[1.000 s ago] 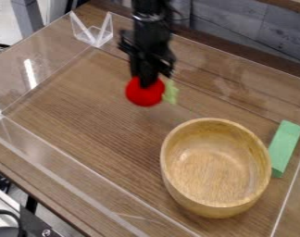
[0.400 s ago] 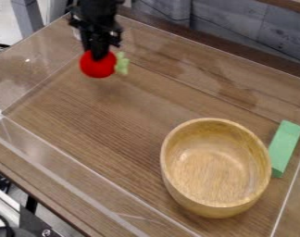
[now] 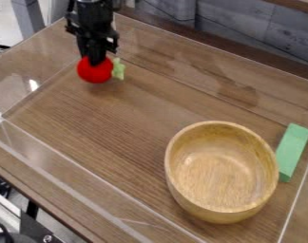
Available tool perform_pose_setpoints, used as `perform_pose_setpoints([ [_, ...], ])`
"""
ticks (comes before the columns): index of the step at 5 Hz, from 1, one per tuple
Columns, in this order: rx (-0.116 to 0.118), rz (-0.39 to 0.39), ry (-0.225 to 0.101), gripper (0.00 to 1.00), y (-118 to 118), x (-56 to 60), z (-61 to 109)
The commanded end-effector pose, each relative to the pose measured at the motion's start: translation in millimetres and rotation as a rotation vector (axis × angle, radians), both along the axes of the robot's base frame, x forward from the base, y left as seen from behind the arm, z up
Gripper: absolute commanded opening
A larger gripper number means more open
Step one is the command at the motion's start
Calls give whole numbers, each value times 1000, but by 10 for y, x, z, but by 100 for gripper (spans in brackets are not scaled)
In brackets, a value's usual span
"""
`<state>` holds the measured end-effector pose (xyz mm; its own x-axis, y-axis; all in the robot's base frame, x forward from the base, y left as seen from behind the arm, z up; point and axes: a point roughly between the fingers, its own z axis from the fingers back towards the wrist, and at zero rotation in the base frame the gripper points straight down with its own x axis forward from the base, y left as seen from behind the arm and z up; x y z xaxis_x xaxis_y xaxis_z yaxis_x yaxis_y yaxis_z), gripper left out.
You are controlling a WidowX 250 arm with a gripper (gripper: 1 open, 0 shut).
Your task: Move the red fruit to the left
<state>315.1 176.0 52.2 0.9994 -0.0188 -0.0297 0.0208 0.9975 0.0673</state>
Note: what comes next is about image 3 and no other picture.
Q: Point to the black metal clamp bracket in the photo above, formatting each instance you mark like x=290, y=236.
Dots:
x=35, y=230

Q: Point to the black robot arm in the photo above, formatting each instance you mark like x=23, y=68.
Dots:
x=88, y=22

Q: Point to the clear acrylic tray enclosure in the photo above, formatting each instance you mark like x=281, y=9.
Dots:
x=82, y=145

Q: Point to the green rectangular block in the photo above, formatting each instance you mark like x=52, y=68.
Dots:
x=289, y=150

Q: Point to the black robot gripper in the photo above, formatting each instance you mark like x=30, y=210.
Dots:
x=88, y=20

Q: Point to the grey table leg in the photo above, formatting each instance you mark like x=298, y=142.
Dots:
x=28, y=17

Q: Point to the wooden bowl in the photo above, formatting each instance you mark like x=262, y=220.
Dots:
x=221, y=171

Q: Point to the red plush tomato fruit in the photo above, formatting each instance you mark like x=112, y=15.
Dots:
x=98, y=74

